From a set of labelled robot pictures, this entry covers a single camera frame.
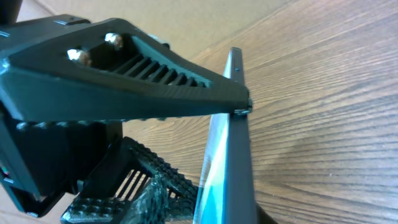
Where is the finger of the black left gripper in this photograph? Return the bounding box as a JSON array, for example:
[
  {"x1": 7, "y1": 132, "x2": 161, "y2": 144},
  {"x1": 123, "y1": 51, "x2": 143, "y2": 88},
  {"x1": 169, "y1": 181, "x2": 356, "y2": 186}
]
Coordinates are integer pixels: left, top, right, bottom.
[
  {"x1": 1, "y1": 17, "x2": 252, "y2": 122},
  {"x1": 60, "y1": 137, "x2": 198, "y2": 224}
]

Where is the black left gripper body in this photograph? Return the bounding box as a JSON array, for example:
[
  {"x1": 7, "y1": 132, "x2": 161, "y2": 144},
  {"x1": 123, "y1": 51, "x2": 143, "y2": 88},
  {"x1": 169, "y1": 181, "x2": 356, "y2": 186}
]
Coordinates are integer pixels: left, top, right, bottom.
[{"x1": 0, "y1": 13, "x2": 125, "y2": 218}]

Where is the Galaxy S24 smartphone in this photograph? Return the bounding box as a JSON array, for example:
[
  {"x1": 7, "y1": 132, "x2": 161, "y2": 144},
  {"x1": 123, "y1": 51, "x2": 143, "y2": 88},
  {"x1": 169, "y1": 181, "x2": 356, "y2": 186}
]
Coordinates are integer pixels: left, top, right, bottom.
[{"x1": 192, "y1": 47, "x2": 259, "y2": 224}]

